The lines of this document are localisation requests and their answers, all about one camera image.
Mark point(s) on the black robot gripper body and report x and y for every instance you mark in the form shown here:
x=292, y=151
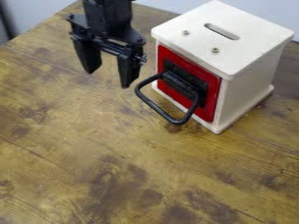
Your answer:
x=106, y=24

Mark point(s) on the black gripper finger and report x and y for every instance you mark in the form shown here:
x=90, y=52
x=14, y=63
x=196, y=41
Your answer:
x=90, y=55
x=129, y=68

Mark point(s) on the red wooden drawer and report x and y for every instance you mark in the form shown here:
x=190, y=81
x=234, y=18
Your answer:
x=188, y=83

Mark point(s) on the white wooden cabinet box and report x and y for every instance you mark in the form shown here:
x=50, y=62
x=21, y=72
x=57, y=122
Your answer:
x=232, y=49

